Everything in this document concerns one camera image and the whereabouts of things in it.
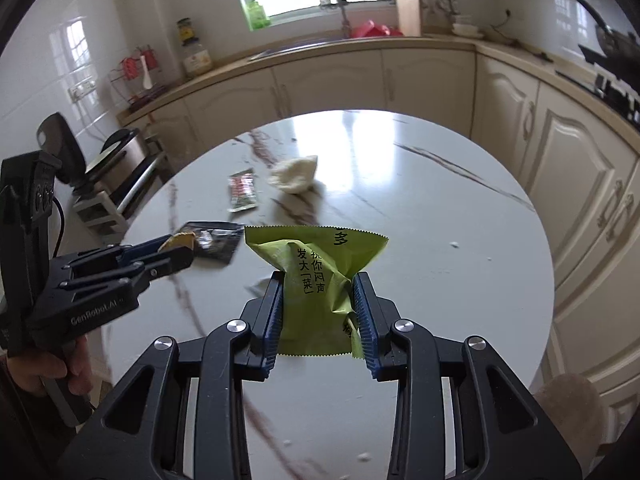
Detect brown bread piece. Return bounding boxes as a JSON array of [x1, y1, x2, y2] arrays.
[[157, 231, 196, 252]]

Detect green snack wrapper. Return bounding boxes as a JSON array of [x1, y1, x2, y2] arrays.
[[245, 226, 388, 359]]

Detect black snack bag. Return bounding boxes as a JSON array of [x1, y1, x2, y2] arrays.
[[180, 221, 244, 264]]

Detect red checkered ketchup packet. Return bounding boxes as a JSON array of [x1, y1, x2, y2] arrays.
[[229, 168, 258, 214]]

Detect white bread bun piece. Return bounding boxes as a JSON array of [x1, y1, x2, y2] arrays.
[[268, 155, 318, 194]]

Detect cream lower kitchen cabinets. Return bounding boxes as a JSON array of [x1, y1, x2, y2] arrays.
[[119, 39, 639, 438]]

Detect person's left hand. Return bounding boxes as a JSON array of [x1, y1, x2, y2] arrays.
[[6, 336, 93, 396]]

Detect white rolling storage cart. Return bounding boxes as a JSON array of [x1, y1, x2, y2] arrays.
[[72, 150, 174, 244]]

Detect black silver rice cooker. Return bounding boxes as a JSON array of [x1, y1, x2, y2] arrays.
[[34, 112, 151, 196]]

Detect round white marble table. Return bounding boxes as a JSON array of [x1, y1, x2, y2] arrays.
[[126, 110, 553, 479]]

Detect white spoon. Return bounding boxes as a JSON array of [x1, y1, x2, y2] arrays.
[[140, 54, 153, 91]]

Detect large glass jar yellow label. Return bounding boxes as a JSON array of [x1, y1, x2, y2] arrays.
[[177, 18, 214, 78]]

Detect beige stool seat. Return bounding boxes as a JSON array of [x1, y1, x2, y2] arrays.
[[534, 374, 605, 476]]

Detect green dish soap bottle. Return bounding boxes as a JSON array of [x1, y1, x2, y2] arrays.
[[245, 0, 271, 30]]

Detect red basin in sink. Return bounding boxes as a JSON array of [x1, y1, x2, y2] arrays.
[[350, 20, 404, 39]]

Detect stacked white bowls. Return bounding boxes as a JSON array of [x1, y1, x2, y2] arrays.
[[451, 14, 484, 39]]

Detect wooden cutting board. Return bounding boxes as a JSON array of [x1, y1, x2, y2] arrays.
[[395, 0, 423, 37]]

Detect black gas stove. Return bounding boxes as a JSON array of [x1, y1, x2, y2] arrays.
[[555, 70, 640, 130]]

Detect red wire dish rack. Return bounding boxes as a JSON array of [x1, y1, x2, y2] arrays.
[[108, 44, 170, 113]]

